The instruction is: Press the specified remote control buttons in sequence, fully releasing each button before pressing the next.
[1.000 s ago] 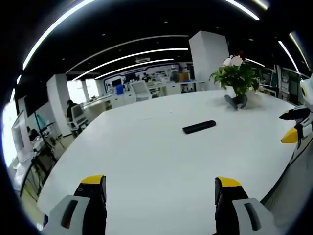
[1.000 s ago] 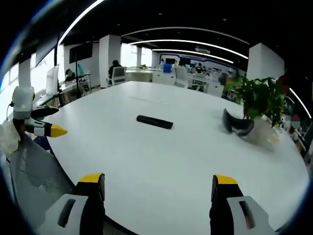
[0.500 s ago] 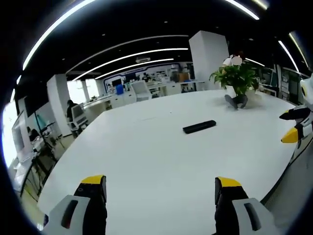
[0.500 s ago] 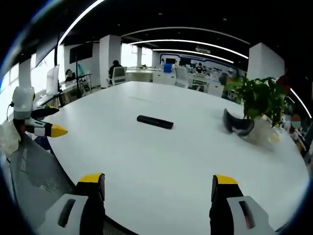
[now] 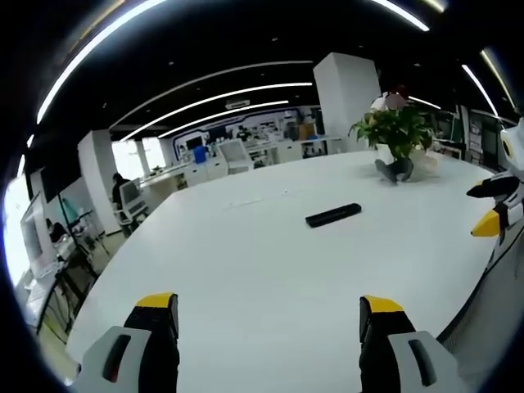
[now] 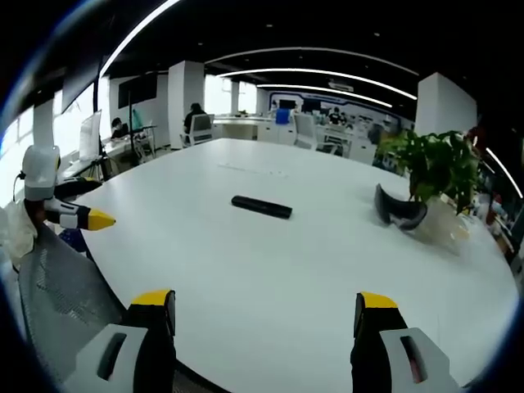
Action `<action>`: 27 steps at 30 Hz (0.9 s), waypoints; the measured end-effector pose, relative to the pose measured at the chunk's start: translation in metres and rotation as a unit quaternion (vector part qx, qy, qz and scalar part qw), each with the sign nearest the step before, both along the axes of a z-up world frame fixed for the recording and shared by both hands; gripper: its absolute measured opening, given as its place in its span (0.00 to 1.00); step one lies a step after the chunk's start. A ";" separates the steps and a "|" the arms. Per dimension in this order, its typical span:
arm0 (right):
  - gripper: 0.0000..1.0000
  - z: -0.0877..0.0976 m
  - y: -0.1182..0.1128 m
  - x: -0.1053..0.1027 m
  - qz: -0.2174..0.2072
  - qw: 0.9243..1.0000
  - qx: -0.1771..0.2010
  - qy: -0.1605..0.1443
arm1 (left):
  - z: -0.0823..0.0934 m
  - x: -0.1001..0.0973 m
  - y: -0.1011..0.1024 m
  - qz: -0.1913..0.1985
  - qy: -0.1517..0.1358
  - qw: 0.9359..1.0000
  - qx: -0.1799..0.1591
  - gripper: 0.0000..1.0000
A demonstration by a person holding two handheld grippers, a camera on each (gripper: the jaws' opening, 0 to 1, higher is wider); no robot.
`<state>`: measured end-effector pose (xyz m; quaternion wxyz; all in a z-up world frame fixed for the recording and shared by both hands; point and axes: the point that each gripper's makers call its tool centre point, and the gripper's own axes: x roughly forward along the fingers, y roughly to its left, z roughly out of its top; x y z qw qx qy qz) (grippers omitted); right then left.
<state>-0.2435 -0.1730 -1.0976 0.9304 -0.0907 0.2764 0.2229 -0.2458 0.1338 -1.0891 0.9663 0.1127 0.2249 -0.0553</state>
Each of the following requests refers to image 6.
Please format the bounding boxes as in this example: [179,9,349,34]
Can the black grey headset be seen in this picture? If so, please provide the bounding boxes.
[373,183,429,233]

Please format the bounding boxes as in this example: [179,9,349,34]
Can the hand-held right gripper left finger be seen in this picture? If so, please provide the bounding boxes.
[61,289,178,393]

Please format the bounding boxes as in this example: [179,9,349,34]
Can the grey mesh office chair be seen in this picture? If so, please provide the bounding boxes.
[18,223,124,388]

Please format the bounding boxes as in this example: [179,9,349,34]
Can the black remote control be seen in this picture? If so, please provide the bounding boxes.
[231,195,294,221]

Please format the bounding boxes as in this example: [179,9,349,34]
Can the black cable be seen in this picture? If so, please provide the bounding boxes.
[11,172,26,204]

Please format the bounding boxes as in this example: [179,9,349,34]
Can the white monitor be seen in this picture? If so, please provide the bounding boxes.
[78,109,103,163]

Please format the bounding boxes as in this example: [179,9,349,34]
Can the white office chair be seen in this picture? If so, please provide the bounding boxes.
[292,113,319,151]
[179,113,216,148]

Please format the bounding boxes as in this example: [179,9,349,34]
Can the clear plastic plant pot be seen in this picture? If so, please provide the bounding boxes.
[411,195,480,257]

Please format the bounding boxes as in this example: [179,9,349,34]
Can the black tripod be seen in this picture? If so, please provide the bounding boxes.
[84,153,114,183]

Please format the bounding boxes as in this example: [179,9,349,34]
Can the green potted plant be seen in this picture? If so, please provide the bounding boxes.
[376,129,488,216]

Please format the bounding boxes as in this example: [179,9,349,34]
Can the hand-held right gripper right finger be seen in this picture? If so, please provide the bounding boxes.
[350,291,462,393]

